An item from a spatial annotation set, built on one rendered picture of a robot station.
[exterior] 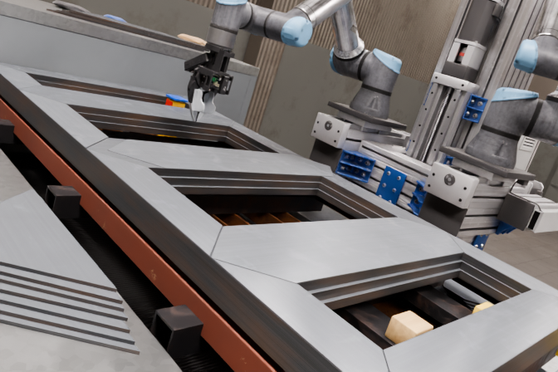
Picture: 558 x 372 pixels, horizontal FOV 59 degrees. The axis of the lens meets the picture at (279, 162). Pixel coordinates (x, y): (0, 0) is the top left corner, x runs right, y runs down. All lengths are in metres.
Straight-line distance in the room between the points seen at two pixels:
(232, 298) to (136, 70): 1.42
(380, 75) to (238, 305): 1.31
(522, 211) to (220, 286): 1.17
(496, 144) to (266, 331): 1.10
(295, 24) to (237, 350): 0.85
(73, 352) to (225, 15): 0.90
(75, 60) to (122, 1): 2.44
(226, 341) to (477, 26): 1.39
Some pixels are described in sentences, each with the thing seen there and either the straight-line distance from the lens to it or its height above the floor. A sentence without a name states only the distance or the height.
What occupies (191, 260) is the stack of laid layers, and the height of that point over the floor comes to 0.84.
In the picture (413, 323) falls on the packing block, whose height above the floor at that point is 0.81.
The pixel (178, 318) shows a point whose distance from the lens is 0.75.
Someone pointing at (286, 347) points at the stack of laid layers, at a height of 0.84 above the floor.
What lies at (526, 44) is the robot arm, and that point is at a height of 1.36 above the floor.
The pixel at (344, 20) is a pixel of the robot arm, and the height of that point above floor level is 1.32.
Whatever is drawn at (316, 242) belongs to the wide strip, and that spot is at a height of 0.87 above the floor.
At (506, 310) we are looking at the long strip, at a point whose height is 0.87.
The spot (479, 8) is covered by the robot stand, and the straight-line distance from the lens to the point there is 1.83.
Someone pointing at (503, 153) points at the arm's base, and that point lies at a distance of 1.61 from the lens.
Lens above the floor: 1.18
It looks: 13 degrees down
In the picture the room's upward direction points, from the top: 18 degrees clockwise
